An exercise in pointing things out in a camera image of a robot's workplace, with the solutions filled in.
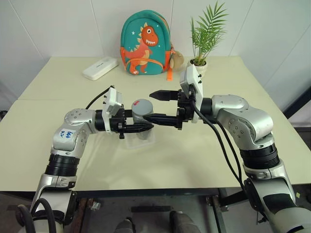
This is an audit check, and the clear plastic jar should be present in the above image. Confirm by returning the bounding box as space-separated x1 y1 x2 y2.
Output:
132 116 153 142

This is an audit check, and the white rectangular case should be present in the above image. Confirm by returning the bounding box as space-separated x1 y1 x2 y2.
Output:
82 56 119 81

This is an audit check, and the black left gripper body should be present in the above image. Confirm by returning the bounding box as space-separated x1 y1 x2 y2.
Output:
109 109 127 141

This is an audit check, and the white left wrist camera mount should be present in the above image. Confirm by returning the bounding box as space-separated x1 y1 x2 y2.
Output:
102 87 124 134

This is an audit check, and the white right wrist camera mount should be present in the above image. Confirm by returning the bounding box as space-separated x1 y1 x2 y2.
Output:
179 64 204 122

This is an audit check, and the thick black cable loop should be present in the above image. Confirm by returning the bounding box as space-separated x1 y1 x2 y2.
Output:
15 197 58 233

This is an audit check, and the teal dinosaur backpack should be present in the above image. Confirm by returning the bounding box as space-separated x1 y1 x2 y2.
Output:
119 9 176 82

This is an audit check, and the short black right arm cable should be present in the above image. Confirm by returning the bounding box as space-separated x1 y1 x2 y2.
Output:
206 120 244 176

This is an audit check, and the clear plastic box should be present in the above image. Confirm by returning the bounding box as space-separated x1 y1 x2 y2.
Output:
123 130 156 150

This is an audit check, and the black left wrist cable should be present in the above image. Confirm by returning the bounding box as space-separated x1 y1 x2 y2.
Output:
86 84 115 110

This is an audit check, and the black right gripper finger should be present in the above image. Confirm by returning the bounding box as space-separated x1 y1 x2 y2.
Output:
149 90 180 102
143 113 180 127

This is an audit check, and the beige plush keychain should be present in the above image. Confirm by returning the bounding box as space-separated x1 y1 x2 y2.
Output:
170 50 186 70

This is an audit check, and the grey cylindrical cup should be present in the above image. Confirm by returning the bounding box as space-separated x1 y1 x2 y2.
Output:
131 99 155 121

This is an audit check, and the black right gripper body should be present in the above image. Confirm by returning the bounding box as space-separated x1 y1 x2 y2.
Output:
175 88 197 131

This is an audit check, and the green palm plant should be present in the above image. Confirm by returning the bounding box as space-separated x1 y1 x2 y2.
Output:
190 0 229 66

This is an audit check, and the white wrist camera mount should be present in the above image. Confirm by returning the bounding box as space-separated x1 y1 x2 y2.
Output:
102 87 124 134
179 64 204 122

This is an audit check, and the long black right wrist cable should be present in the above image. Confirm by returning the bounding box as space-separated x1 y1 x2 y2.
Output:
190 97 246 193

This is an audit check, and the white plant pot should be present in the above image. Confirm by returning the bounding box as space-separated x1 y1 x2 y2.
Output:
188 58 208 79

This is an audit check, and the black metal table frame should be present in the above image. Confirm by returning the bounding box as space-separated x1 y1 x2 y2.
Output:
71 187 246 233

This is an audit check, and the dark rounded shape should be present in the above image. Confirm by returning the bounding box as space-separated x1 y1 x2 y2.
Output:
115 217 135 233
169 210 195 233

